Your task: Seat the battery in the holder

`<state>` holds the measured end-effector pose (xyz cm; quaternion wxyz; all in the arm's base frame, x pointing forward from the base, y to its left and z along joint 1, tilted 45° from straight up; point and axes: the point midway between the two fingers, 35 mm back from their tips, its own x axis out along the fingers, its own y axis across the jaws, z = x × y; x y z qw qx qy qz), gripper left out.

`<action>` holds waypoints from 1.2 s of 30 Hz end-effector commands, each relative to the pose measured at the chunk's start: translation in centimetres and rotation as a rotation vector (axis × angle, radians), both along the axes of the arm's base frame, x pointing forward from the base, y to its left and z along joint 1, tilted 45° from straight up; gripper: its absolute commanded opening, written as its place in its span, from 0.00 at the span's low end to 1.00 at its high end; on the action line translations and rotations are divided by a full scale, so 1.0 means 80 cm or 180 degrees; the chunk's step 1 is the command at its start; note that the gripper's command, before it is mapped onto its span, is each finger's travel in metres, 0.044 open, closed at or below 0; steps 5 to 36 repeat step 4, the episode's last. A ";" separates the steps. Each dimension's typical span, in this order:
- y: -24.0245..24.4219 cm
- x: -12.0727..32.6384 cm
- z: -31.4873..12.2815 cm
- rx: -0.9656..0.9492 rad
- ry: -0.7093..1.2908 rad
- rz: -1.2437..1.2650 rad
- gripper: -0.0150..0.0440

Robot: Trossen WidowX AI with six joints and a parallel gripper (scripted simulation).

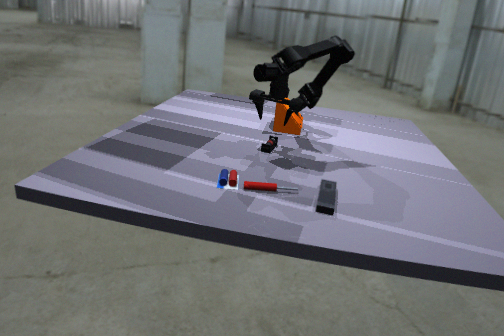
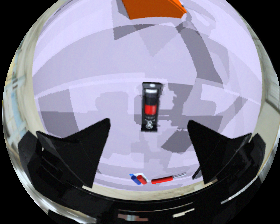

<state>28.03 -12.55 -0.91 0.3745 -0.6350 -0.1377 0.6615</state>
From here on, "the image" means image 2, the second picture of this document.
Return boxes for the red-handled screwdriver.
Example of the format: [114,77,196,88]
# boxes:
[151,173,186,183]

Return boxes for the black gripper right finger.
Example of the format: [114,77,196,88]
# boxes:
[186,119,252,184]

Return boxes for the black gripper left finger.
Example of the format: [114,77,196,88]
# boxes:
[36,118,111,188]

